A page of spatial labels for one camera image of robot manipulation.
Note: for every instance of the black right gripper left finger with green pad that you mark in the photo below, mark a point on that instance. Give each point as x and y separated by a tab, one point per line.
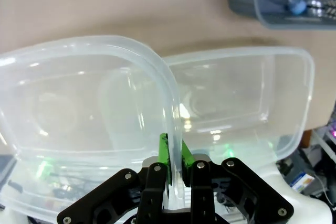
153	195

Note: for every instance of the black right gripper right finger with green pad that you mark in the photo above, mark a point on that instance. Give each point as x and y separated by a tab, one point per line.
202	195

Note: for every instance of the clear plastic clamshell food container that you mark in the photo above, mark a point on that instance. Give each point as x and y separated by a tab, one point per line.
78	98

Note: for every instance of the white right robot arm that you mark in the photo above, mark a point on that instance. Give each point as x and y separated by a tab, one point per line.
294	203

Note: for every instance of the grey plastic basket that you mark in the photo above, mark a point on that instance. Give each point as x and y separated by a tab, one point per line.
244	1

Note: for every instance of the small blue orange cardboard box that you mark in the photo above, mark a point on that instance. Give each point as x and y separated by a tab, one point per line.
302	182

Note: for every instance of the blue plastic bottle cap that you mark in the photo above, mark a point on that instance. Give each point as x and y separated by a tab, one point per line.
297	6

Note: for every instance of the white metal shelf frame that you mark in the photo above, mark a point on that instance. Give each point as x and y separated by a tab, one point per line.
324	146

